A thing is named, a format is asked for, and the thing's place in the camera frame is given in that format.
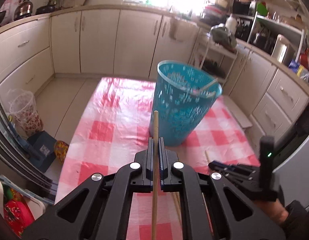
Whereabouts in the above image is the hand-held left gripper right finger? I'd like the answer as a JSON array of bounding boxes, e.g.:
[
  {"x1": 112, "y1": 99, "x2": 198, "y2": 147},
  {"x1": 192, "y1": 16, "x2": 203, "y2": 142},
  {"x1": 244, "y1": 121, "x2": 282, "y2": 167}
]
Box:
[{"x1": 158, "y1": 137, "x2": 287, "y2": 240}]

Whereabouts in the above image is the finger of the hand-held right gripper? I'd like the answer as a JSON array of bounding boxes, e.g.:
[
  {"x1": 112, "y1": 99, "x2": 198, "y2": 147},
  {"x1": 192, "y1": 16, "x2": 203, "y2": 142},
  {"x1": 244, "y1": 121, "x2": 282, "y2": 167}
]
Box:
[
  {"x1": 209, "y1": 160, "x2": 260, "y2": 175},
  {"x1": 223, "y1": 172, "x2": 260, "y2": 193}
]

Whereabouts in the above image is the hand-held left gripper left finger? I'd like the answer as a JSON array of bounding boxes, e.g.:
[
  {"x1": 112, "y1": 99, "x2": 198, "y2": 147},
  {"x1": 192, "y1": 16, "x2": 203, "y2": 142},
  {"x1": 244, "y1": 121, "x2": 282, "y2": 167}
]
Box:
[{"x1": 22, "y1": 137, "x2": 155, "y2": 240}]

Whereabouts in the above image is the blue perforated plastic basket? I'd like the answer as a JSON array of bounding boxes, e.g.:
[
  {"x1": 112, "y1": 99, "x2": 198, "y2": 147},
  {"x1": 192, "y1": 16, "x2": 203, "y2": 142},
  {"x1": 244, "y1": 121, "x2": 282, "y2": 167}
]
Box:
[{"x1": 149, "y1": 60, "x2": 222, "y2": 147}]

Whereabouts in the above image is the person's right forearm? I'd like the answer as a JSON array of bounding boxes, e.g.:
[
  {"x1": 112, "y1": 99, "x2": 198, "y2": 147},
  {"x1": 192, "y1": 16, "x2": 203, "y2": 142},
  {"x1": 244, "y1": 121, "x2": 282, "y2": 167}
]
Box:
[{"x1": 255, "y1": 199, "x2": 308, "y2": 233}]

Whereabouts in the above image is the red checked tablecloth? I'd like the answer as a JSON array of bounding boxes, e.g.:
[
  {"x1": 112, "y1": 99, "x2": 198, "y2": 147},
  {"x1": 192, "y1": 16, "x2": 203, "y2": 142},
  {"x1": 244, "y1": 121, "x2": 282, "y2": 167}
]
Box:
[{"x1": 54, "y1": 76, "x2": 261, "y2": 240}]

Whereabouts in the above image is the cream kitchen cabinet run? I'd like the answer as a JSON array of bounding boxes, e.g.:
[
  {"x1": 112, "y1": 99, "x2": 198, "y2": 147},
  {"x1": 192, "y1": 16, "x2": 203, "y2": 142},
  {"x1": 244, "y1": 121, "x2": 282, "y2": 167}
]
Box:
[
  {"x1": 223, "y1": 44, "x2": 309, "y2": 145},
  {"x1": 0, "y1": 4, "x2": 201, "y2": 95}
]

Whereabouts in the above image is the colourful patterned slipper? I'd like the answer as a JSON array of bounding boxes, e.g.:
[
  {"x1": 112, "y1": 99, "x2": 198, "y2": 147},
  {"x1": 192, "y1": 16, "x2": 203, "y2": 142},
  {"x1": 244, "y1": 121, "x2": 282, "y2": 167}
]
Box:
[{"x1": 54, "y1": 140, "x2": 69, "y2": 166}]

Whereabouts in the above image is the blue snack packet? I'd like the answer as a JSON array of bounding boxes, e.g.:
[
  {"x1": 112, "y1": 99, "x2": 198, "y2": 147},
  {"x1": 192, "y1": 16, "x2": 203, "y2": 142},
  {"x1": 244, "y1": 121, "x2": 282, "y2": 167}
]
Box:
[{"x1": 288, "y1": 59, "x2": 308, "y2": 76}]

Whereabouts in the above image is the blue box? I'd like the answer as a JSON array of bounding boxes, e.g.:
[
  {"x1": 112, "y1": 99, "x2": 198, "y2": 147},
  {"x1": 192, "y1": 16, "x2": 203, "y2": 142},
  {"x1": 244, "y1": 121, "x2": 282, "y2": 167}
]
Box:
[{"x1": 26, "y1": 131, "x2": 58, "y2": 173}]

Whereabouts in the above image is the white shelf rack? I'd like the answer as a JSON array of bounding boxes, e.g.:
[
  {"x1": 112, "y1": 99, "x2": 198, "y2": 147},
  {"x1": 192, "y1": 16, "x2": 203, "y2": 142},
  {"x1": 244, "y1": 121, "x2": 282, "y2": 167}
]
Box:
[{"x1": 189, "y1": 32, "x2": 239, "y2": 81}]

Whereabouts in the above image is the silver canister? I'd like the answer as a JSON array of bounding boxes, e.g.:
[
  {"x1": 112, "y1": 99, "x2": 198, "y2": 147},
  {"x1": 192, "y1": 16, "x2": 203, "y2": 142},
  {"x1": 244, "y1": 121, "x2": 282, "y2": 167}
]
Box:
[{"x1": 272, "y1": 34, "x2": 295, "y2": 63}]

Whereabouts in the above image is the grey-green bag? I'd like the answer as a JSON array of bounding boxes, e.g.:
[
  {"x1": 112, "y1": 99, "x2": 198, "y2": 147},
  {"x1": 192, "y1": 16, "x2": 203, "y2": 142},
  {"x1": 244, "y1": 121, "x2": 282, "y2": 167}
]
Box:
[{"x1": 210, "y1": 24, "x2": 238, "y2": 51}]

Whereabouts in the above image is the clear bin with floral bag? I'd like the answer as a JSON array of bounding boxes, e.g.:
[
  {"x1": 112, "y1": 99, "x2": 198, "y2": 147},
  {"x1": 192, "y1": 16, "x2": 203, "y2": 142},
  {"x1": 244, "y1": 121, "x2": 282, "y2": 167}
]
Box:
[{"x1": 9, "y1": 89, "x2": 44, "y2": 138}]

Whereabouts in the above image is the white jar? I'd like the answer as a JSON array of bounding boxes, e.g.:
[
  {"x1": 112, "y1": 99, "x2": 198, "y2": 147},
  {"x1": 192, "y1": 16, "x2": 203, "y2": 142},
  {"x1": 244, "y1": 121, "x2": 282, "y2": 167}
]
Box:
[{"x1": 225, "y1": 15, "x2": 240, "y2": 36}]

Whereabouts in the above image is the red floral bag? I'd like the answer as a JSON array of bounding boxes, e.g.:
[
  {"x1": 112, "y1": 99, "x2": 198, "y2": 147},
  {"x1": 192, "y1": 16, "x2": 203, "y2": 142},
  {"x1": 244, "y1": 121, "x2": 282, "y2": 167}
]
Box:
[{"x1": 3, "y1": 197, "x2": 35, "y2": 238}]

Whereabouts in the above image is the black microwave oven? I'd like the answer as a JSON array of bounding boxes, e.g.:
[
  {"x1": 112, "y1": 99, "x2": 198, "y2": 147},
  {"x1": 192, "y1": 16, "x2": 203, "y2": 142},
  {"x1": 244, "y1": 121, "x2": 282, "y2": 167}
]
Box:
[{"x1": 232, "y1": 0, "x2": 257, "y2": 16}]

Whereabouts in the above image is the black wok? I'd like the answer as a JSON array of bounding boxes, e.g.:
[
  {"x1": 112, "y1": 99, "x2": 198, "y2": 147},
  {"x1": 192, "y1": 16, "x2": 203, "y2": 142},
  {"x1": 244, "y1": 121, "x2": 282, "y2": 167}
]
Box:
[{"x1": 35, "y1": 3, "x2": 57, "y2": 15}]

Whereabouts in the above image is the copper kettle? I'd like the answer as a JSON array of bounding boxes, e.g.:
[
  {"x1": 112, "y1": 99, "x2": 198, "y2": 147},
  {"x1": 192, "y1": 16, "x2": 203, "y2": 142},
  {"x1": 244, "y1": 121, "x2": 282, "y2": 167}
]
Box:
[{"x1": 13, "y1": 0, "x2": 34, "y2": 21}]

